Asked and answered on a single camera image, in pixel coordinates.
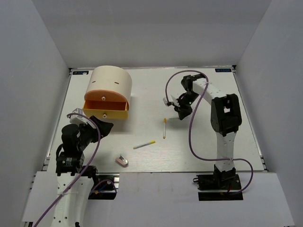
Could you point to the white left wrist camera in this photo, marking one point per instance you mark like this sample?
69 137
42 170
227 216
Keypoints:
77 117

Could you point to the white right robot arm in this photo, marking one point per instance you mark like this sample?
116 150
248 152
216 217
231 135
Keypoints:
225 119

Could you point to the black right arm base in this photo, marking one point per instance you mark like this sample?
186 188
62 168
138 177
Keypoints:
209 190

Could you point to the blue corner label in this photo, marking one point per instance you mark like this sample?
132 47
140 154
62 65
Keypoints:
81 72
222 70

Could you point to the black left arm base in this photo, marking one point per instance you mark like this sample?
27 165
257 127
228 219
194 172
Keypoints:
104 185

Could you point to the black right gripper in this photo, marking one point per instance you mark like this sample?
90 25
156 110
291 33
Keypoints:
183 111

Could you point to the blue left corner label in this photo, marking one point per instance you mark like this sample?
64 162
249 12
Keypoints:
81 72

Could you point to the blue right corner label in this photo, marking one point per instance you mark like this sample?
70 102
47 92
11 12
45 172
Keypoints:
222 70

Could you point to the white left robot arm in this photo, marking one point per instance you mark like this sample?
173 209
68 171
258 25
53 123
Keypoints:
75 180

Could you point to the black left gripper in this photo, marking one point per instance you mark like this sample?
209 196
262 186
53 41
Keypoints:
103 129

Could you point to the beige orange drawer container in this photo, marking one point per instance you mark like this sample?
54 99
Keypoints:
108 93

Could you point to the pink white eraser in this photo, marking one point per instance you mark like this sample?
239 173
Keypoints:
122 161

